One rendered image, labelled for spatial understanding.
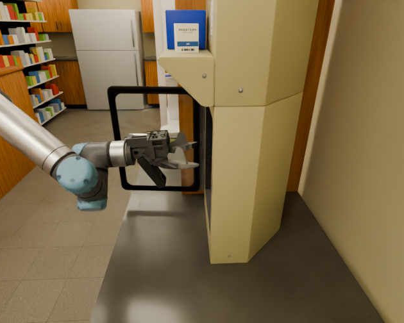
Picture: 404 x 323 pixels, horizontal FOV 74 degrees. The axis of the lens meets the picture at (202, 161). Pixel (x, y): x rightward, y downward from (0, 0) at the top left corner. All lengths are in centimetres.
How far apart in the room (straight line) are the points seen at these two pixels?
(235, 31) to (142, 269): 66
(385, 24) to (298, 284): 70
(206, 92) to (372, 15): 52
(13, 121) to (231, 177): 51
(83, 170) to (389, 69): 75
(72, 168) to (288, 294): 62
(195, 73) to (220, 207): 34
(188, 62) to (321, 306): 66
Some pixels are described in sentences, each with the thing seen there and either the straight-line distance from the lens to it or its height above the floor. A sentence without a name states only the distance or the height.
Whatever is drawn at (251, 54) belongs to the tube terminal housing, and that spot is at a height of 152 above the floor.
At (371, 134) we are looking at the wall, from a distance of 85.
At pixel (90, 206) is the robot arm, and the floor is 115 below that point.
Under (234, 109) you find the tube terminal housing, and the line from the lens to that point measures 60.
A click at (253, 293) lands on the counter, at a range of 80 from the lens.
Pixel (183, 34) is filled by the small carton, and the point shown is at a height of 155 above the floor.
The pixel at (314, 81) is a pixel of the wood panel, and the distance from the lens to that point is 105.
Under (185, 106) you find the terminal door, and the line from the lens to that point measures 91.
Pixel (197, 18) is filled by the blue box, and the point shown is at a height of 158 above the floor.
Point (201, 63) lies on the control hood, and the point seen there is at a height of 150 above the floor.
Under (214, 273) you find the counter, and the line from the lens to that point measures 82.
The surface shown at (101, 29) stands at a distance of 565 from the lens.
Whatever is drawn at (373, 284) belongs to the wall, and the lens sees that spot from 91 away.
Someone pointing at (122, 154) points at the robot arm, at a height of 125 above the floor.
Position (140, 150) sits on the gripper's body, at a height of 125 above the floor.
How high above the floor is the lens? 157
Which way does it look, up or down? 27 degrees down
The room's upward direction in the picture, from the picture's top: straight up
